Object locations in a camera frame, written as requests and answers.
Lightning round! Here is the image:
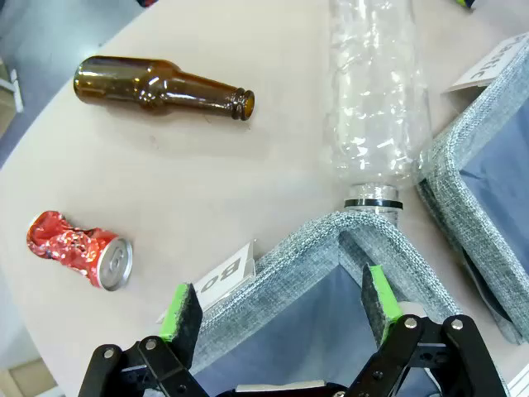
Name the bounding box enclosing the clear plastic bottle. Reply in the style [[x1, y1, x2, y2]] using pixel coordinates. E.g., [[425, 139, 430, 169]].
[[322, 0, 433, 227]]

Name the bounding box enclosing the white Plastic label sign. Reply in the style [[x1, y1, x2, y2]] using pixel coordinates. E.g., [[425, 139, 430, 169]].
[[441, 32, 529, 94]]

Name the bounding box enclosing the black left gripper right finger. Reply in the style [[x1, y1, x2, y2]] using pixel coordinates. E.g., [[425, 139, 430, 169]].
[[346, 264, 509, 397]]

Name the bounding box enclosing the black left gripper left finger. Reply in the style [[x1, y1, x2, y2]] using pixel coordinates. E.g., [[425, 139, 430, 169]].
[[78, 282, 212, 397]]

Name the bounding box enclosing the grey fabric basket bottle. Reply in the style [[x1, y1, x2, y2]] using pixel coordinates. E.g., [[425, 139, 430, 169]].
[[192, 210, 509, 397]]

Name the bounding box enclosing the grey fabric basket plastic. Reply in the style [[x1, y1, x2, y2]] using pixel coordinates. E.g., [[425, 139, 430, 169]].
[[415, 39, 529, 347]]

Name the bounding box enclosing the crushed red soda can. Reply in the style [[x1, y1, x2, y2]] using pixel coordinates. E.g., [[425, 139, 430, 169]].
[[26, 210, 134, 292]]

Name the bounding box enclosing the brown glass bottle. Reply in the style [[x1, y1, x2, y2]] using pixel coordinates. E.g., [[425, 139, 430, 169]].
[[73, 55, 256, 122]]

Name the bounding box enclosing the white Bottle label sign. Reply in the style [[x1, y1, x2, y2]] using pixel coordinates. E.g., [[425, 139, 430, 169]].
[[155, 242, 257, 324]]

